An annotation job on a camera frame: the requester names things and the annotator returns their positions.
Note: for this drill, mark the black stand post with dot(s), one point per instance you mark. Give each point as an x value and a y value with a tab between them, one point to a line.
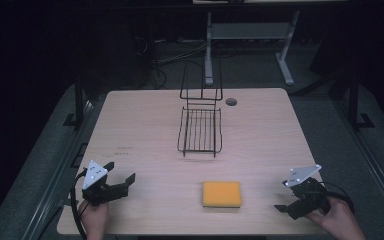
79	103
355	103

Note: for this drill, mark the person's right hand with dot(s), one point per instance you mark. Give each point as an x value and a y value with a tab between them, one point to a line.
338	220

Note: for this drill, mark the yellow sponge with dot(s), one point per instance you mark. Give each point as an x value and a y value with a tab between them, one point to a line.
221	194

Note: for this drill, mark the grey metal floor rail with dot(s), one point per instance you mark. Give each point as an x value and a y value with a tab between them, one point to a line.
370	166
51	180

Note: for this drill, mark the person's left hand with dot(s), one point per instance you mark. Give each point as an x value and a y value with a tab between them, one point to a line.
94	218

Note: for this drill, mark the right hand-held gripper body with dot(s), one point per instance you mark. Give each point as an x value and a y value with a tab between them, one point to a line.
308	196

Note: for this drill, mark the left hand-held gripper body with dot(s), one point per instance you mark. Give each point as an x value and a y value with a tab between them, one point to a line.
95	175

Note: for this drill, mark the grey metal stand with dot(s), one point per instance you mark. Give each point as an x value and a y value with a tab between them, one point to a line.
250	30

